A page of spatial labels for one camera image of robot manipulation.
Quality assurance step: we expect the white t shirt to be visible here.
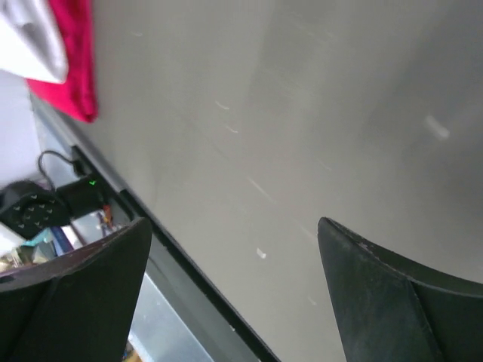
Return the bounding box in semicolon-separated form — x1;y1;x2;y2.
1;0;69;84

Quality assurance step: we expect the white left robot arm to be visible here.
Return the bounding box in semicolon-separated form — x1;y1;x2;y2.
1;180;71;256

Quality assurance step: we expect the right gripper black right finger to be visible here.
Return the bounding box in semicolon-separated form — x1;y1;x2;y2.
318;217;482;361

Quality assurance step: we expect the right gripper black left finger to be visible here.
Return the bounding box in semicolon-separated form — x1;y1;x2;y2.
1;218;152;361

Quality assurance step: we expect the folded red t shirt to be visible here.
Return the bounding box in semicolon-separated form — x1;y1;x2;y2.
27;0;98;123

